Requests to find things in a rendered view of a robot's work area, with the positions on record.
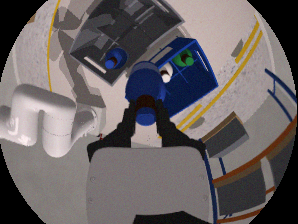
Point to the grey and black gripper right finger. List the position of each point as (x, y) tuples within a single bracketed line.
[(174, 137)]

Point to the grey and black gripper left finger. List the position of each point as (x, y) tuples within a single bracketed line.
[(120, 134)]

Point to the white bottle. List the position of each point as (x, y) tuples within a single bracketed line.
[(166, 72)]

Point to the blue crate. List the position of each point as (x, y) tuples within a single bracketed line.
[(181, 94)]

